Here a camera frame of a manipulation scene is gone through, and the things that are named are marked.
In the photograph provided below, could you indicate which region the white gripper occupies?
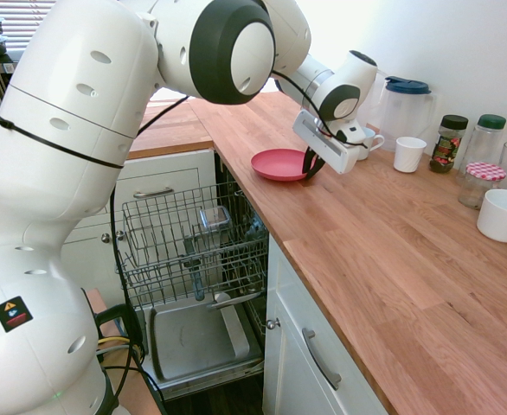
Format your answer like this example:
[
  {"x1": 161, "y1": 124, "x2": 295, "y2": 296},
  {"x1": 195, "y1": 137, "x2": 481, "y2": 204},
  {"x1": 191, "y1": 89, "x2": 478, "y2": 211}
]
[{"x1": 292, "y1": 110, "x2": 361, "y2": 181}]

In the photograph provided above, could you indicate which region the pink plastic plate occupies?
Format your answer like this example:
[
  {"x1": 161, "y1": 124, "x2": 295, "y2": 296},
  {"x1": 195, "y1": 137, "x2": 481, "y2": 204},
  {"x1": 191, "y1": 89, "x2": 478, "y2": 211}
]
[{"x1": 250, "y1": 149, "x2": 319, "y2": 182}]

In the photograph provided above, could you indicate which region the steel dishwasher door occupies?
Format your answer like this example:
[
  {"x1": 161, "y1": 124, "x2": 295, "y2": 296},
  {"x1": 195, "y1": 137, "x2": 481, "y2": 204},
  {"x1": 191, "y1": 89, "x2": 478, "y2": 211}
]
[{"x1": 143, "y1": 297, "x2": 266, "y2": 401}]

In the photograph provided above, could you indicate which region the white ribbed cup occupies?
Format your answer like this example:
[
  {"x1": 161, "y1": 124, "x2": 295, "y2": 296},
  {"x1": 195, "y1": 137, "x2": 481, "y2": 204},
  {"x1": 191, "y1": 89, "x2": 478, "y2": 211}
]
[{"x1": 393, "y1": 136, "x2": 428, "y2": 174}]

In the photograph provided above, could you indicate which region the clear pitcher dark blue lid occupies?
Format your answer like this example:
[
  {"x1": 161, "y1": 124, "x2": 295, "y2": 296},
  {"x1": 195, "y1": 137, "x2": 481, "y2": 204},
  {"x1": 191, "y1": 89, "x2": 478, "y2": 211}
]
[{"x1": 378, "y1": 76, "x2": 436, "y2": 152}]

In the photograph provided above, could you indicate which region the square clear glass container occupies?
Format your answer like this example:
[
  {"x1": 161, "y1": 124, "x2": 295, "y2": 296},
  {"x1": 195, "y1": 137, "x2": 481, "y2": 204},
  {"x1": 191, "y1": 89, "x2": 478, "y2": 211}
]
[{"x1": 199, "y1": 207, "x2": 231, "y2": 233}]

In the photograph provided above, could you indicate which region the dark jar black lid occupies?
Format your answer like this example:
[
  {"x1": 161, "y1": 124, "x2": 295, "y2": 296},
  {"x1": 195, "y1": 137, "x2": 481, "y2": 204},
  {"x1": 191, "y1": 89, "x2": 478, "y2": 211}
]
[{"x1": 428, "y1": 114, "x2": 470, "y2": 175}]

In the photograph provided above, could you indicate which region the glass jar red checkered lid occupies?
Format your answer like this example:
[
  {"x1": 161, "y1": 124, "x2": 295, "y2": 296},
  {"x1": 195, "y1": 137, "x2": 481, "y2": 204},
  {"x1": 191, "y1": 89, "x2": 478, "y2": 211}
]
[{"x1": 457, "y1": 161, "x2": 507, "y2": 210}]

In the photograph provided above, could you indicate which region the clear jar green lid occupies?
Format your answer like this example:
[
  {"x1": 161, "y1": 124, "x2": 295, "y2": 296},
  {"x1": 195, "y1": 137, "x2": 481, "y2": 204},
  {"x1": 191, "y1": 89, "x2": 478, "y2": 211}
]
[{"x1": 463, "y1": 113, "x2": 507, "y2": 182}]

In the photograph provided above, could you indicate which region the white ceramic bowl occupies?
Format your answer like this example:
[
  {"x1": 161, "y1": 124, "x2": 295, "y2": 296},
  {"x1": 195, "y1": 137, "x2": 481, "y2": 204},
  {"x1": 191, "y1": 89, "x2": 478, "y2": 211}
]
[{"x1": 476, "y1": 188, "x2": 507, "y2": 243}]

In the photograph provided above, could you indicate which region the black table clamp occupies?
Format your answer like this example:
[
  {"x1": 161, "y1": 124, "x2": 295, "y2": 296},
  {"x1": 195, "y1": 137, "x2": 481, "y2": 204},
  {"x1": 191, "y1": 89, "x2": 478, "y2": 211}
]
[{"x1": 93, "y1": 304, "x2": 144, "y2": 360}]

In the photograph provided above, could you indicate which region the brown window blind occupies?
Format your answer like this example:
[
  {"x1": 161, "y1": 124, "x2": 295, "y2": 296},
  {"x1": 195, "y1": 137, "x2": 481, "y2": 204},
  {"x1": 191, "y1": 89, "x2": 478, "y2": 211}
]
[{"x1": 0, "y1": 0, "x2": 58, "y2": 55}]

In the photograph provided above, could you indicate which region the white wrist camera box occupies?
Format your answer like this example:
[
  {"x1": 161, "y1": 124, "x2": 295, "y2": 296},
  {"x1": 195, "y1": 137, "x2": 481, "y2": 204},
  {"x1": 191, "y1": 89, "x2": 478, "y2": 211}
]
[{"x1": 337, "y1": 123, "x2": 370, "y2": 151}]

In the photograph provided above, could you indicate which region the white mug with handle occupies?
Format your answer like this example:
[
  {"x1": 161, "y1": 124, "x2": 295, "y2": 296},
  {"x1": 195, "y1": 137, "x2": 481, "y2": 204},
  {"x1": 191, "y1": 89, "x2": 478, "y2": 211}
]
[{"x1": 356, "y1": 127, "x2": 386, "y2": 162}]

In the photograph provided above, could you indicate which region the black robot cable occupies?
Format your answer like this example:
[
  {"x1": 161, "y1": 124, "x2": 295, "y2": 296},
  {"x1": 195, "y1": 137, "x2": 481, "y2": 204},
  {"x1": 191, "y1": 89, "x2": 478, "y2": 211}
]
[{"x1": 0, "y1": 71, "x2": 369, "y2": 415}]

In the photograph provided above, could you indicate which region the curved metal drawer handle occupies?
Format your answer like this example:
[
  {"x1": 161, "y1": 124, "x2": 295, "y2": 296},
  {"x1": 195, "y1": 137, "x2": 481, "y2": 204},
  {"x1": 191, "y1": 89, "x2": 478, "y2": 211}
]
[{"x1": 132, "y1": 187, "x2": 176, "y2": 200}]

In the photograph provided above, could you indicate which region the grey wire dishwasher rack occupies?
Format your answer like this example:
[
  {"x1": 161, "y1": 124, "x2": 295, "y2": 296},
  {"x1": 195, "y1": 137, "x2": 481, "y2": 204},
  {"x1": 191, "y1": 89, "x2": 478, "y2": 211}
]
[{"x1": 114, "y1": 183, "x2": 271, "y2": 309}]

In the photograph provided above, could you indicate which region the long metal cabinet handle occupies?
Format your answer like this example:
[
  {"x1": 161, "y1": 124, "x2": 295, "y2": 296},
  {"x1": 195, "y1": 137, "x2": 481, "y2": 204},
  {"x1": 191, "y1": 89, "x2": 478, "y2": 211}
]
[{"x1": 301, "y1": 327, "x2": 343, "y2": 392}]

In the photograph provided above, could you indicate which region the white cabinet with long handle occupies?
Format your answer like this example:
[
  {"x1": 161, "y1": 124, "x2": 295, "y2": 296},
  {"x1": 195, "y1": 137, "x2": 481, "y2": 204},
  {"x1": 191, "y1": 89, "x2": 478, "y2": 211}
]
[{"x1": 261, "y1": 235, "x2": 388, "y2": 415}]

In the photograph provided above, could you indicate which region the yellow cable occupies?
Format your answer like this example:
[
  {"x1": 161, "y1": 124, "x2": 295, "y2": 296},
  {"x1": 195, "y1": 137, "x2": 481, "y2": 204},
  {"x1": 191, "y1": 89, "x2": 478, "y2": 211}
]
[{"x1": 97, "y1": 335, "x2": 133, "y2": 348}]

